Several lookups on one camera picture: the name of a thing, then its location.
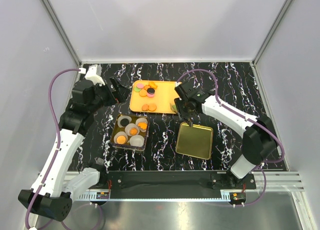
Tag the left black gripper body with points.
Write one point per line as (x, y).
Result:
(103, 97)

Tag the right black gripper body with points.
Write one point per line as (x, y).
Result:
(192, 114)

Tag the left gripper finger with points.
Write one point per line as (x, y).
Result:
(116, 84)
(121, 94)

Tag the metal tongs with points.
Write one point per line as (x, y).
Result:
(183, 114)

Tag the black sandwich cookie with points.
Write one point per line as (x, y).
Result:
(124, 122)

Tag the orange fish cookie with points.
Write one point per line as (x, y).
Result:
(152, 85)
(142, 125)

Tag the orange swirl cookie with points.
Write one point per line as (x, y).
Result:
(133, 131)

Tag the plain orange round cookie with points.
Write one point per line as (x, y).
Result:
(121, 139)

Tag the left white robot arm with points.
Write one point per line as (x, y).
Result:
(48, 196)

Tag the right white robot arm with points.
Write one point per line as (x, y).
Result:
(257, 133)

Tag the pink round cookie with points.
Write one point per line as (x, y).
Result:
(140, 85)

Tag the orange cookie under black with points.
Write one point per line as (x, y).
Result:
(143, 93)

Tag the yellow plastic tray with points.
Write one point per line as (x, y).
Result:
(164, 95)

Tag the white paper cup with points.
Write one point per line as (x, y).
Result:
(137, 141)
(121, 117)
(141, 120)
(120, 133)
(129, 126)

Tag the orange embossed round cookie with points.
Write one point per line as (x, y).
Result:
(145, 107)

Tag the pink cookie under black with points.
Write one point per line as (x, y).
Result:
(150, 95)

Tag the black cookie on pink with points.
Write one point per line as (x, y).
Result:
(151, 91)

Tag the patterned orange round cookie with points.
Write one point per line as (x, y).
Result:
(152, 107)

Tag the gold cookie tin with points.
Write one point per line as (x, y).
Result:
(127, 146)

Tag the gold tin lid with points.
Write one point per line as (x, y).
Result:
(195, 141)

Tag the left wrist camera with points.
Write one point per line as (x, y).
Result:
(94, 75)

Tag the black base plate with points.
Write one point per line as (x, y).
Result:
(149, 185)

